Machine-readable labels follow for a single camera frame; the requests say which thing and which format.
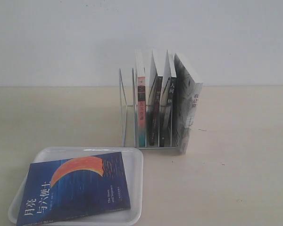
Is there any pink and teal book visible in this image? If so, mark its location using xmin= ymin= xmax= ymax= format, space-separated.
xmin=135 ymin=49 xmax=146 ymax=147

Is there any dark blue moon book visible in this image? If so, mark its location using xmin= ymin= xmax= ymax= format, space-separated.
xmin=17 ymin=152 xmax=131 ymax=226

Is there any white wire book rack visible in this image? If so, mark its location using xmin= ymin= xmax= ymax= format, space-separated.
xmin=118 ymin=68 xmax=178 ymax=150

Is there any white square plastic tray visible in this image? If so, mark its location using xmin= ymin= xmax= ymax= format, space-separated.
xmin=8 ymin=147 xmax=143 ymax=226

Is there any dark red spine book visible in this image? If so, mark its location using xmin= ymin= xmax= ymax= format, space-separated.
xmin=147 ymin=49 xmax=163 ymax=146

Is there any white grey illustrated book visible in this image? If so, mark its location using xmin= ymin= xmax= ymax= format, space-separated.
xmin=173 ymin=53 xmax=203 ymax=154

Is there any black spine book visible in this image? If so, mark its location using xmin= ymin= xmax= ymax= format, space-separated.
xmin=159 ymin=51 xmax=177 ymax=147

